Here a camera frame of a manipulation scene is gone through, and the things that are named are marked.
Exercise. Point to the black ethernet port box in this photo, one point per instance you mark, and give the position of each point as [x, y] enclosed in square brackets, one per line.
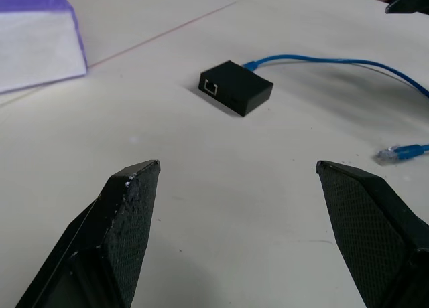
[239, 87]

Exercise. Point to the purple and white box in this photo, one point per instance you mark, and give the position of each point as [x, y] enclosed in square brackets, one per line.
[33, 43]

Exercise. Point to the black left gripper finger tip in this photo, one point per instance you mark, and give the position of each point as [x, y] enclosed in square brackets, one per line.
[410, 3]

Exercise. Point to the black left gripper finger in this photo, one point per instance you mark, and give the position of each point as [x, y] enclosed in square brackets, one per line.
[110, 234]
[375, 227]

